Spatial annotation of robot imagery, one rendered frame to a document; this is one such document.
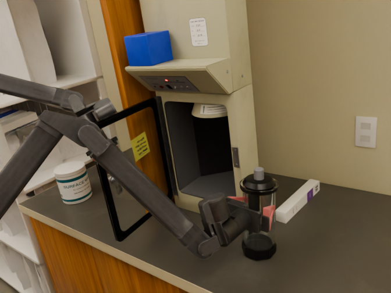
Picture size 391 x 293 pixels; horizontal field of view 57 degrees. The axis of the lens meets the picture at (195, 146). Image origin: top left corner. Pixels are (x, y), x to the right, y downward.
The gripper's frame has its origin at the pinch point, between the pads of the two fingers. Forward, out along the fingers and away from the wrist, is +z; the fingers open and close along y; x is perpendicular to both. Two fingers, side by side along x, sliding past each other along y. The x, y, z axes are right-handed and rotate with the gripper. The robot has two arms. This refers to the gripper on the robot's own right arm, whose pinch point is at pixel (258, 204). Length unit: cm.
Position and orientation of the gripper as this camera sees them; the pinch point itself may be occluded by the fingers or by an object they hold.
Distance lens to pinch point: 107.0
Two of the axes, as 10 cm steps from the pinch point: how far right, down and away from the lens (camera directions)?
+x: 0.6, 9.4, 3.4
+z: 6.3, -3.0, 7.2
